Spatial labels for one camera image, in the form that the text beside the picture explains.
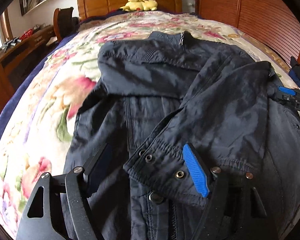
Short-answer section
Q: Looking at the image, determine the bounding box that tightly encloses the black handheld device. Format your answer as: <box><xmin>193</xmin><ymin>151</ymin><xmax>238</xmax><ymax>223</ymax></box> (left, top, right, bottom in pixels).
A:
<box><xmin>2</xmin><ymin>37</ymin><xmax>22</xmax><ymax>49</ymax></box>

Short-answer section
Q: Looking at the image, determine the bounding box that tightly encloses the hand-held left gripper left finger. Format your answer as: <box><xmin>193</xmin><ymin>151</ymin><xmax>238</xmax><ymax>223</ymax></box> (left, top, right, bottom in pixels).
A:
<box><xmin>16</xmin><ymin>142</ymin><xmax>113</xmax><ymax>240</ymax></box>

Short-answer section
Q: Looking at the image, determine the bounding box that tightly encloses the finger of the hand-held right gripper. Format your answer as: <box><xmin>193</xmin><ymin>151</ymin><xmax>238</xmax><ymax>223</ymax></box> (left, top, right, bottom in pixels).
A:
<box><xmin>278</xmin><ymin>86</ymin><xmax>297</xmax><ymax>97</ymax></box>
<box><xmin>275</xmin><ymin>95</ymin><xmax>295</xmax><ymax>105</ymax></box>

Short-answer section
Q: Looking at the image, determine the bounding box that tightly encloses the black jacket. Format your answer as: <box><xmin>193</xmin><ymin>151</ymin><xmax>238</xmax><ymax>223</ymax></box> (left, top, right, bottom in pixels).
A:
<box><xmin>62</xmin><ymin>31</ymin><xmax>300</xmax><ymax>240</ymax></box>

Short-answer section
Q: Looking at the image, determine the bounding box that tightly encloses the wooden chair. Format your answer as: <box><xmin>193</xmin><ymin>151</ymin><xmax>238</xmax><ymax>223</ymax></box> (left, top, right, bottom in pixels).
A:
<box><xmin>53</xmin><ymin>7</ymin><xmax>79</xmax><ymax>40</ymax></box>

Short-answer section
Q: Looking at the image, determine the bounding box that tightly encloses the floral blanket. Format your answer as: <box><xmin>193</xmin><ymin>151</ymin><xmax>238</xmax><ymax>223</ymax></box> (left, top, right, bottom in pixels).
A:
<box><xmin>0</xmin><ymin>10</ymin><xmax>298</xmax><ymax>238</ymax></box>

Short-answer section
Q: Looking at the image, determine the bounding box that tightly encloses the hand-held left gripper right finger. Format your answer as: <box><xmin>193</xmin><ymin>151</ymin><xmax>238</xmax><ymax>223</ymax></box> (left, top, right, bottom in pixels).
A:
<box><xmin>183</xmin><ymin>143</ymin><xmax>278</xmax><ymax>240</ymax></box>

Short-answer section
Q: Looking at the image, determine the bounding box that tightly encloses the wooden desk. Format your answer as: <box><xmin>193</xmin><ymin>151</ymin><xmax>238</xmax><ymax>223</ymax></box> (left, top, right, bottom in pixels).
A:
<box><xmin>0</xmin><ymin>24</ymin><xmax>55</xmax><ymax>128</ymax></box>

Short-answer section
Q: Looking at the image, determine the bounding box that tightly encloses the wooden slatted wardrobe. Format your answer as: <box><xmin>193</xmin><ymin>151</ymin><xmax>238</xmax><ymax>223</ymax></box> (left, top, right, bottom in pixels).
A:
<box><xmin>187</xmin><ymin>0</ymin><xmax>300</xmax><ymax>68</ymax></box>

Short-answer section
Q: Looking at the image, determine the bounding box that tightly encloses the yellow plush toy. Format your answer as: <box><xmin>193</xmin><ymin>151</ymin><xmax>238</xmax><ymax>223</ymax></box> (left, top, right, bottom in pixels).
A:
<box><xmin>119</xmin><ymin>0</ymin><xmax>158</xmax><ymax>12</ymax></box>

